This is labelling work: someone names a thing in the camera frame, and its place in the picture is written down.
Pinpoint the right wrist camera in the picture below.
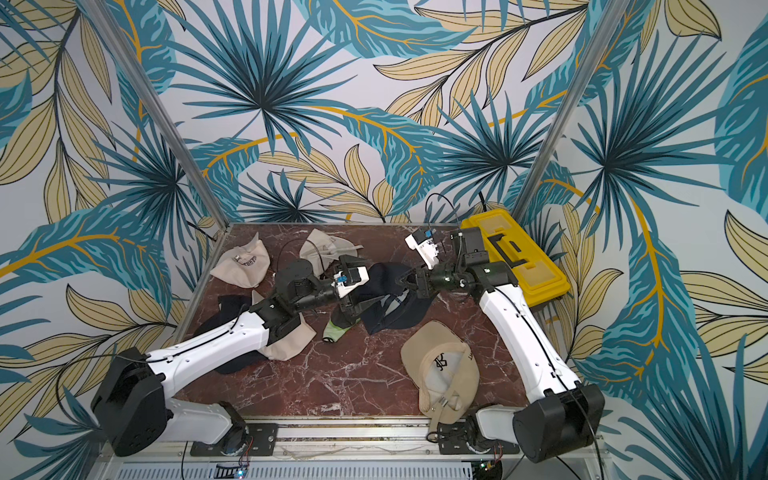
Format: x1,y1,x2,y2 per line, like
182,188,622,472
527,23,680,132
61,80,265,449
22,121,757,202
405,227,440,270

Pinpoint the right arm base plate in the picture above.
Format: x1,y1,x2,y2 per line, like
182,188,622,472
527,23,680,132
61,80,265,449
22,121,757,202
426,420,520,455

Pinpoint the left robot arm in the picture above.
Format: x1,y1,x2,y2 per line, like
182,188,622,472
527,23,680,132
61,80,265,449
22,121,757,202
91,255,369,457

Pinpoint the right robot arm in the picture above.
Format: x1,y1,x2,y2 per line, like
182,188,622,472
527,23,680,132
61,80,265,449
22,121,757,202
401,227,605,463

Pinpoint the yellow black toolbox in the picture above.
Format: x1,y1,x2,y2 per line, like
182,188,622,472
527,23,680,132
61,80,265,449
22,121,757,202
461,209,571,307

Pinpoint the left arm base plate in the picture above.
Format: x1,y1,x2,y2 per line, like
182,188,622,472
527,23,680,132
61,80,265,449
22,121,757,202
190,422,279,459

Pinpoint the tan khaki cap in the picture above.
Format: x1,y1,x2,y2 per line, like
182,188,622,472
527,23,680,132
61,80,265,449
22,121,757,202
401,321,480,443

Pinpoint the green black cap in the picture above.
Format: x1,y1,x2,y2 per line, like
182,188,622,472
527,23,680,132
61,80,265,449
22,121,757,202
322,307,360,343

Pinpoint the navy black cap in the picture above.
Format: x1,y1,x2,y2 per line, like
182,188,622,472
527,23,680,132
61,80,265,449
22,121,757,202
193,295,269,375

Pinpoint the white perforated cap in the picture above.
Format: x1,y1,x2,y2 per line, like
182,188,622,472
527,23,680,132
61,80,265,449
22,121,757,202
299,229,363,277

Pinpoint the cream Colorado cap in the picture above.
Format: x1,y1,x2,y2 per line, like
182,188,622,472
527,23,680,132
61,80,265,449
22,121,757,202
242,297,316,362

